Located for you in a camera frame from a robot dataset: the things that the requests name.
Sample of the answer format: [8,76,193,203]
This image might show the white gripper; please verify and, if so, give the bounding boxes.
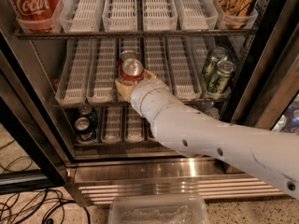
[114,69,185,123]

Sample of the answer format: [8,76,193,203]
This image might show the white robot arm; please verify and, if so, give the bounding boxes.
[115,71,299,199]

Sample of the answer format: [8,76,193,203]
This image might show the rear blue pepsi can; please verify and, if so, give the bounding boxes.
[78,105,98,127]

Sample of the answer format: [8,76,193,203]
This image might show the blue pepsi can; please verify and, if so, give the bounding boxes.
[78,105,98,127]
[75,118,96,144]

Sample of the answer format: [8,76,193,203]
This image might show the front blue pepsi can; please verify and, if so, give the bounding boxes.
[75,118,96,144]

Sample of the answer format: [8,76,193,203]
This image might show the front green soda can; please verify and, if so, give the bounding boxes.
[207,61,235,93]

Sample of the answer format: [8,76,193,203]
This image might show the green soda can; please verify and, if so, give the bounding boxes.
[207,61,235,93]
[202,47,228,80]

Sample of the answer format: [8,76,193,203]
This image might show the rear green soda can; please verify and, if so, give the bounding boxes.
[202,47,228,80]

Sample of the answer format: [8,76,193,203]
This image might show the steel fridge base grille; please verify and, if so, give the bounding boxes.
[65,158,282,206]

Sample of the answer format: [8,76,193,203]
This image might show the large red coke can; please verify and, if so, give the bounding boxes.
[12,0,63,33]

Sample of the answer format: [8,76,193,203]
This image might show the black fridge door left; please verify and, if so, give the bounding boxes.
[0,35,67,194]

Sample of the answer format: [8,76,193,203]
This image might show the glass fridge door right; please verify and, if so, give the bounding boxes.
[221,0,299,130]

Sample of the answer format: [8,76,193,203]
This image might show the white can behind glass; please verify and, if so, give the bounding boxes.
[273,115,287,132]

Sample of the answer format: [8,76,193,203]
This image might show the blue can behind glass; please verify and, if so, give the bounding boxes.
[284,105,299,133]

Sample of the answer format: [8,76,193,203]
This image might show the clear plastic water bottle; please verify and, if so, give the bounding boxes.
[199,102,220,119]

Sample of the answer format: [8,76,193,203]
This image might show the clear plastic bin on floor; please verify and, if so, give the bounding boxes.
[108,194,210,224]

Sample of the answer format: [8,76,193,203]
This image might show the gold brown cans top right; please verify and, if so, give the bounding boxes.
[214,0,258,30]

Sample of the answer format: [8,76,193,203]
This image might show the middle wire shelf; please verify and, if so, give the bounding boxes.
[54,97,226,108]

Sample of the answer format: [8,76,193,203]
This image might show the wire shelf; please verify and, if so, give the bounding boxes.
[14,29,257,40]
[54,97,226,108]

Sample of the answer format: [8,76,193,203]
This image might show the top wire shelf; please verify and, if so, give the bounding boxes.
[14,29,257,40]

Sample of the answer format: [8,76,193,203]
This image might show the black cables on floor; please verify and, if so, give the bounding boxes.
[0,138,92,224]

